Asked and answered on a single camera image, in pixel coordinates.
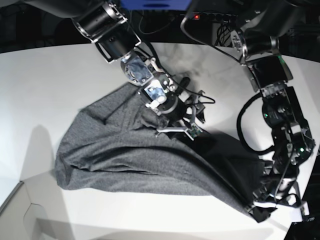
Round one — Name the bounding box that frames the blue box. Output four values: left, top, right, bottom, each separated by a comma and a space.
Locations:
120, 0, 192, 11

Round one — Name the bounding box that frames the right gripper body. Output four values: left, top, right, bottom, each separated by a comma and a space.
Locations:
156, 77, 215, 140

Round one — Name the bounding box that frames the grey t-shirt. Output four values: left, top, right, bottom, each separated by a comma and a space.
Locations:
54, 83, 264, 213

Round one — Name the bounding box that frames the white table partition panel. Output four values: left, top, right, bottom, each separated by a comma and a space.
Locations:
0, 182, 75, 240

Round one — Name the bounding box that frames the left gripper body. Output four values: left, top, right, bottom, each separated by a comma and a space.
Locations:
252, 173, 309, 215

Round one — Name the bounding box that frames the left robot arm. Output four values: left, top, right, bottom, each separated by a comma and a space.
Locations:
230, 0, 319, 222

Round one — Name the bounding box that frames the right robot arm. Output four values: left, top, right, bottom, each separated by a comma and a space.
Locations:
26, 0, 205, 140

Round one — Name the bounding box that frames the black cable bundle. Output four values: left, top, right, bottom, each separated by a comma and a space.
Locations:
215, 21, 237, 48

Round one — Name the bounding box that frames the black power strip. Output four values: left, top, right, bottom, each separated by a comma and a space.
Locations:
191, 12, 238, 24

